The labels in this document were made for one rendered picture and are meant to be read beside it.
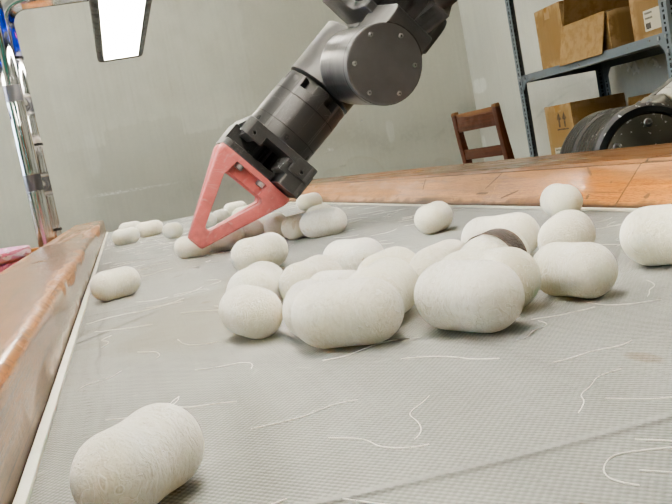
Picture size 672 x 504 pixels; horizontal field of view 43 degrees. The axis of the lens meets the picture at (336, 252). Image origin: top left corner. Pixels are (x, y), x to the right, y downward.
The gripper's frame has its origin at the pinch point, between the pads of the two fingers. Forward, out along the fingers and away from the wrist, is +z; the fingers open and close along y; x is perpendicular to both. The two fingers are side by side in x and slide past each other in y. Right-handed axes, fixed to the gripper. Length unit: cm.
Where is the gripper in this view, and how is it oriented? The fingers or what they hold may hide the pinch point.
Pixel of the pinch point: (201, 235)
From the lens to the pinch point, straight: 67.8
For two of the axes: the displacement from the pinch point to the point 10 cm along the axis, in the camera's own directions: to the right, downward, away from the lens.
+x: 7.5, 6.2, 2.4
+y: 2.4, 0.9, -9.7
